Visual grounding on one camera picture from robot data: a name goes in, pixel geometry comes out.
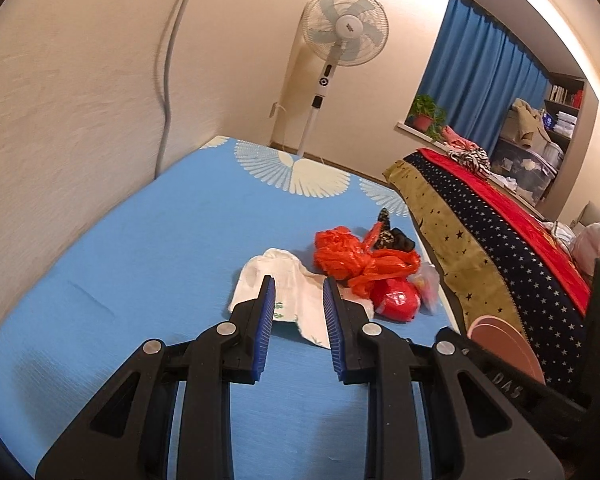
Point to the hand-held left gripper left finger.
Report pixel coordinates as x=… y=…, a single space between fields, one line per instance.
x=265 y=330

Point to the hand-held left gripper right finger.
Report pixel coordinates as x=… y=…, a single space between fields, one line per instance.
x=332 y=330

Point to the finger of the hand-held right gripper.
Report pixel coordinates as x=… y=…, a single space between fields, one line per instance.
x=520 y=391

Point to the red round wrapper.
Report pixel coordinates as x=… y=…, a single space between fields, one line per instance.
x=395 y=300

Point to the orange red plastic bag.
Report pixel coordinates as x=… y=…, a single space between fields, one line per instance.
x=345 y=255

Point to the clear plastic bag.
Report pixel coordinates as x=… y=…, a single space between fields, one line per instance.
x=429 y=285

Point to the black patterned packet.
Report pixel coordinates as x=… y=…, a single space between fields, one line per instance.
x=397 y=240

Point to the white grey crumpled cloth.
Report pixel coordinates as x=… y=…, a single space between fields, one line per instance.
x=560 y=234

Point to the navy star print quilt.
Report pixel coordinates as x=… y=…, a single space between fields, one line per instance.
x=505 y=270

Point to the blue printed tablecloth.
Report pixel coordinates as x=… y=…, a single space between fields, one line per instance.
x=155 y=260

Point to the red patterned blanket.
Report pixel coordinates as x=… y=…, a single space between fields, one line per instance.
x=510 y=210

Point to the clear plastic storage box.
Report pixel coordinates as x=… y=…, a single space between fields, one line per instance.
x=525 y=170

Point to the white windowsill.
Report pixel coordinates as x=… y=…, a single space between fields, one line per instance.
x=410 y=130

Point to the black white striped cloth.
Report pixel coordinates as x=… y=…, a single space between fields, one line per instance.
x=472 y=160

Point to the potted green plant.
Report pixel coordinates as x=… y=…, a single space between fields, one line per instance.
x=421 y=121

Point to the pink folded cloth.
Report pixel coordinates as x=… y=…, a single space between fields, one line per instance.
x=452 y=136

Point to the khaki coat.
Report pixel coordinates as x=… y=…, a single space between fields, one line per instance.
x=527 y=120

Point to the wooden bookshelf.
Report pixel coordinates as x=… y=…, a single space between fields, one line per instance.
x=562 y=95

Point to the blue curtain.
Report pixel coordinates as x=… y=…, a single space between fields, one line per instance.
x=480 y=75

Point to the white standing fan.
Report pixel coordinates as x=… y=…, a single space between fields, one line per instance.
x=345 y=25

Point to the white wall outlet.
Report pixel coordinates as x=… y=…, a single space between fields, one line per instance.
x=274 y=110

